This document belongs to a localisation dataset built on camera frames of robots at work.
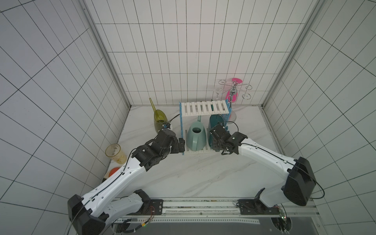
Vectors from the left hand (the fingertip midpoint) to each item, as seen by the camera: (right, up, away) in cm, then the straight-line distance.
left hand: (174, 145), depth 75 cm
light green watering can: (+12, +3, +6) cm, 14 cm away
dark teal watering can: (+24, +13, +11) cm, 30 cm away
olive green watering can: (-13, +15, +28) cm, 34 cm away
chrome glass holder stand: (+42, +33, +15) cm, 56 cm away
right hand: (+21, 0, +9) cm, 23 cm away
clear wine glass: (+27, +31, +15) cm, 44 cm away
